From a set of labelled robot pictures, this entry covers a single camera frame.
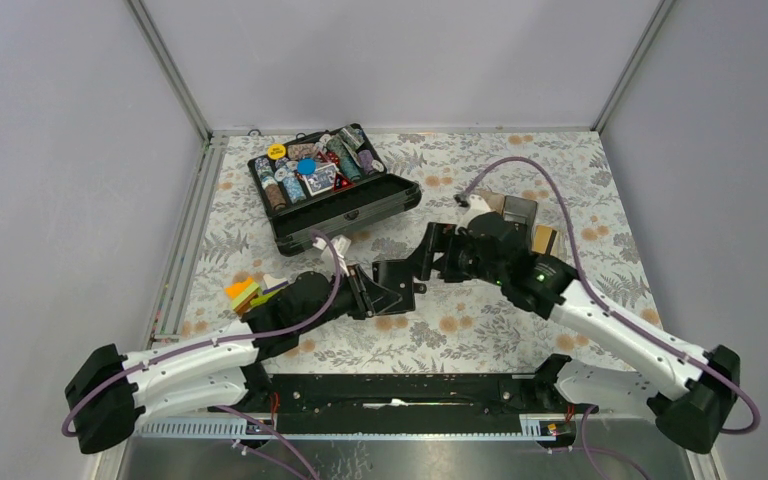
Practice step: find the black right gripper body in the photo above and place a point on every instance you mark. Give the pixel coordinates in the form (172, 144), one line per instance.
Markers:
(460, 262)

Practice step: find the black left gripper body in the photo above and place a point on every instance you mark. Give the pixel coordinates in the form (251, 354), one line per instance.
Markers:
(359, 303)

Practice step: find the black card holder wallet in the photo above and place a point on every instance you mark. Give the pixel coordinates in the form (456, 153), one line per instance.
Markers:
(398, 279)

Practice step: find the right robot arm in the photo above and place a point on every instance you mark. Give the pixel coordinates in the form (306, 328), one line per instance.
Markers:
(687, 391)

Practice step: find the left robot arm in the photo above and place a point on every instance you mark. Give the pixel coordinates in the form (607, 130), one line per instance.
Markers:
(113, 393)

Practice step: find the smoky grey transparent card box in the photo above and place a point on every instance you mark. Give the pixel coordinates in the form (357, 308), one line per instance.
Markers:
(520, 210)

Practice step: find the gold striped card in box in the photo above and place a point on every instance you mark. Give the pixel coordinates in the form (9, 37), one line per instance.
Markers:
(547, 240)

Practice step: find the clear transparent card box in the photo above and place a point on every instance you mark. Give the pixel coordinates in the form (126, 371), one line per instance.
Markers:
(564, 256)

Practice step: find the blue playing card deck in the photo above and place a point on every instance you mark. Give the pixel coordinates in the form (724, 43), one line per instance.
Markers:
(321, 180)

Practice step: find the green purple toy block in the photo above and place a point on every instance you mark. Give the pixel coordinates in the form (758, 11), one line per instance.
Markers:
(270, 286)

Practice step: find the red triangular dealer button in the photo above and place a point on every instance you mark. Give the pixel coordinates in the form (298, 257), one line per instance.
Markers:
(341, 182)

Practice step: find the black poker chip case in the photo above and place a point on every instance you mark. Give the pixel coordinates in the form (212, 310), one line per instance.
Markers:
(377, 193)

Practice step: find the blue poker chip stack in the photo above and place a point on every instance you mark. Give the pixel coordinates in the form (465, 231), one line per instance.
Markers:
(294, 189)

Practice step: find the brown poker chip stack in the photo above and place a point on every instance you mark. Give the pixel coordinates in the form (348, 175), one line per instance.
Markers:
(275, 197)

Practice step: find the blue round dealer chip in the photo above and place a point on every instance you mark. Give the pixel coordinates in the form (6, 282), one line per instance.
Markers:
(306, 166)

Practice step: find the yellow round chip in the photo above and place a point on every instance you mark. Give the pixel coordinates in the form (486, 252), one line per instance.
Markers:
(276, 151)

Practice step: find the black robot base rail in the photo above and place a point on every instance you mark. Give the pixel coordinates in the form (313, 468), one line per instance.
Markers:
(495, 392)

